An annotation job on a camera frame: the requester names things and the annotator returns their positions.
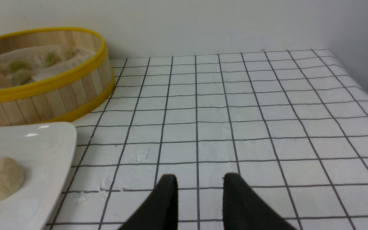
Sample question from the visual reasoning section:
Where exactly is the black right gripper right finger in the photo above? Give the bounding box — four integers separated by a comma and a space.
223, 173, 295, 230

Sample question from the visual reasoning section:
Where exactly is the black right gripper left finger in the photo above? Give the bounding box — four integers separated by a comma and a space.
119, 174, 179, 230

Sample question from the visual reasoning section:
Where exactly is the white square plate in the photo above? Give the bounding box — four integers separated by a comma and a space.
0, 122, 77, 230

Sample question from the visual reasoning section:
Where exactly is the beige dumpling on plate right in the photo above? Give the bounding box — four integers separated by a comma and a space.
0, 157, 26, 201

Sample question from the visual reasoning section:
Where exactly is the green dumpling steamer upper middle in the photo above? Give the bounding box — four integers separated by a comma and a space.
7, 59, 32, 73

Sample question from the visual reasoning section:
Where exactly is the green dumpling steamer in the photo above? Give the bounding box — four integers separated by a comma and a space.
7, 59, 32, 73
11, 70, 33, 87
42, 51, 57, 68

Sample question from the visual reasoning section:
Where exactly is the green dumpling steamer centre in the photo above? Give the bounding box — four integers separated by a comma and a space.
11, 70, 33, 87

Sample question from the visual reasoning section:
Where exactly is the white steamer liner paper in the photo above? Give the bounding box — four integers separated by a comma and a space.
0, 45, 94, 85

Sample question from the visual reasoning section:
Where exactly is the green dumpling steamer top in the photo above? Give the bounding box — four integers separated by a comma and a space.
42, 51, 57, 68

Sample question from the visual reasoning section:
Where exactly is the bamboo steamer basket yellow rim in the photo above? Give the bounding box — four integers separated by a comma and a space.
0, 27, 115, 127

